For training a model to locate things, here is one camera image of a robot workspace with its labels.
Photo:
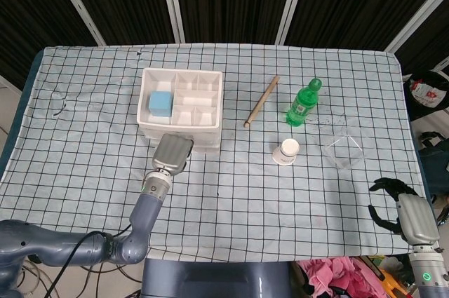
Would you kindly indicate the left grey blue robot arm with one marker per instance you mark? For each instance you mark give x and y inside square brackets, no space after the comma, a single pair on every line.
[147,214]

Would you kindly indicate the pink cloth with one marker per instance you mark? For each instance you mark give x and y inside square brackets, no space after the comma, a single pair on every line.
[333,273]

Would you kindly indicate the white paper cup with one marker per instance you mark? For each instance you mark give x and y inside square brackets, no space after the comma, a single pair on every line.
[286,152]

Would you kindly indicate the orange yellow plastic item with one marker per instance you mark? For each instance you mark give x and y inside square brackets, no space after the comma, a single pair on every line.
[387,278]

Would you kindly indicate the large blue foam cube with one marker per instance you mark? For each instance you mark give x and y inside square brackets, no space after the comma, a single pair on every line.
[161,103]

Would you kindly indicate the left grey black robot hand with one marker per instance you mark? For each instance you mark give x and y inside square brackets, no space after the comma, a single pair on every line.
[172,154]

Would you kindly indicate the green plastic bottle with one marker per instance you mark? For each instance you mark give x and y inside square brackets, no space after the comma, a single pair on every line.
[301,105]

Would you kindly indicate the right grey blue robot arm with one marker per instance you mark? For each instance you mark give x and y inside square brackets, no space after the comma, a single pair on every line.
[426,270]

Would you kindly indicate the white partition post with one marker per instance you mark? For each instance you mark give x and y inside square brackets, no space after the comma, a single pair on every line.
[293,0]
[77,3]
[417,17]
[172,0]

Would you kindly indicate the wooden stick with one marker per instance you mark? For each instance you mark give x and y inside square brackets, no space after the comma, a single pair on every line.
[261,101]

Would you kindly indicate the white compartment organizer tray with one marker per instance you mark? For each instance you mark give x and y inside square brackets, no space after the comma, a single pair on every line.
[196,100]

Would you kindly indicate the clear plastic container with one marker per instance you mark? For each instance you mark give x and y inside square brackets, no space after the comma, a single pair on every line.
[345,157]

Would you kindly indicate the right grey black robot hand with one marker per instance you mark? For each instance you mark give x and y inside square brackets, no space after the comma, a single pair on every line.
[417,217]

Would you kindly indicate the checked white tablecloth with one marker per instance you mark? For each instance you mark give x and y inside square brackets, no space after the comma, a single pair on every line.
[245,207]

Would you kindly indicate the grey blue robot torso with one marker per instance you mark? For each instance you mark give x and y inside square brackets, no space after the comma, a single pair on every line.
[210,280]

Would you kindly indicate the dark fabric bag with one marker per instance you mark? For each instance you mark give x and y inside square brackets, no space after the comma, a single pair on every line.
[435,164]

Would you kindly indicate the black bag with red label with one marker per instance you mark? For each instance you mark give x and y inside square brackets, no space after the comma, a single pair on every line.
[421,101]

